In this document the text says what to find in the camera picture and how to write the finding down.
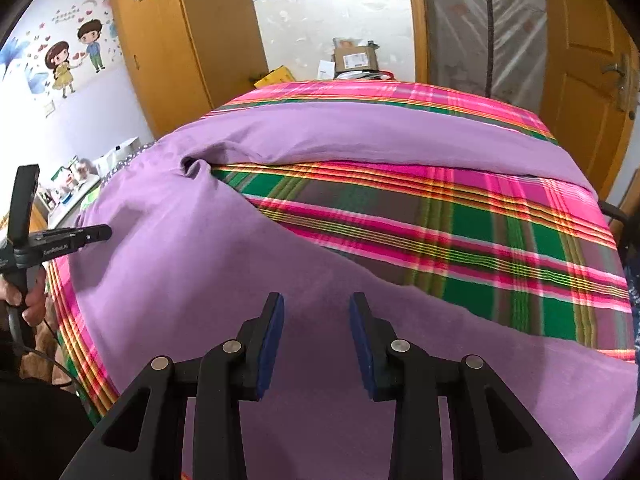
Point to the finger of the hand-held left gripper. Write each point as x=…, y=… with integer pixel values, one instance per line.
x=95, y=233

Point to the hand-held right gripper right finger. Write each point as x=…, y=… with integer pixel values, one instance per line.
x=361, y=345

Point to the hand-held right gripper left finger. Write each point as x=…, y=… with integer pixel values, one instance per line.
x=272, y=345

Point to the purple fleece garment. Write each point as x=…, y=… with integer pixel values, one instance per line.
x=200, y=260

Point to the person's left hand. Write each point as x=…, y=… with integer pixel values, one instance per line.
x=35, y=305

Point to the group of small bottles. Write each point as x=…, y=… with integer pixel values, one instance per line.
x=67, y=180

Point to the dark floral cloth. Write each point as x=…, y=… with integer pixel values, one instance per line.
x=125, y=162

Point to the white box on cabinet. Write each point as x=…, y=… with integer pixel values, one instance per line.
x=117, y=155

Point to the pink green plaid bed sheet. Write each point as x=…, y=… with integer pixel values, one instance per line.
x=425, y=230

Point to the wooden wardrobe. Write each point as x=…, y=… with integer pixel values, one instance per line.
x=175, y=50

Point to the person's dark clothing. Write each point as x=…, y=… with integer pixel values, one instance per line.
x=35, y=425

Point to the yellow box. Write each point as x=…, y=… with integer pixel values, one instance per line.
x=274, y=77

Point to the small white box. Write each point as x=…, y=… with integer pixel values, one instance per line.
x=325, y=70

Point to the black mesh office chair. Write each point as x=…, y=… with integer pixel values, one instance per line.
x=617, y=220

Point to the brown cardboard box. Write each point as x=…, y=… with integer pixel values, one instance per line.
x=356, y=55

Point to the clear plastic door curtain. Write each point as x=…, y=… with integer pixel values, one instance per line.
x=480, y=25

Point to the wooden door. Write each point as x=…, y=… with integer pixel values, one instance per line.
x=585, y=85

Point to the cartoon couple wall sticker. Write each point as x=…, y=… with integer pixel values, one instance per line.
x=65, y=60

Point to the wooden door frame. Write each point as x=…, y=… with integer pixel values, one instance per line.
x=417, y=20

